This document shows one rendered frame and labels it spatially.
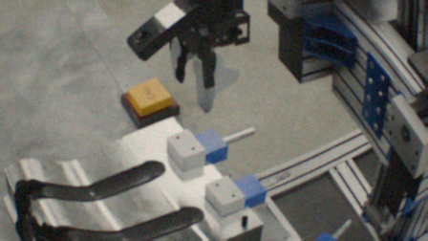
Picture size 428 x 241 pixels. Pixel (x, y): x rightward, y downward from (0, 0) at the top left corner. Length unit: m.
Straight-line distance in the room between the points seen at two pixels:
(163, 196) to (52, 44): 0.60
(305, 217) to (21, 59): 0.93
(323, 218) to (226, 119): 0.70
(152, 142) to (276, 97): 1.48
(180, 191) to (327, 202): 0.97
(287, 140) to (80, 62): 1.14
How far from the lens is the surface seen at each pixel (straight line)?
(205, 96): 1.19
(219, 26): 1.14
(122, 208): 1.25
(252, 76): 2.85
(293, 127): 2.69
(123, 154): 1.33
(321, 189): 2.22
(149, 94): 1.50
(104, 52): 1.67
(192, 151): 1.29
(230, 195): 1.23
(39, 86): 1.62
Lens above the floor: 1.82
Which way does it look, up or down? 42 degrees down
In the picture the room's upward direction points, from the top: 2 degrees clockwise
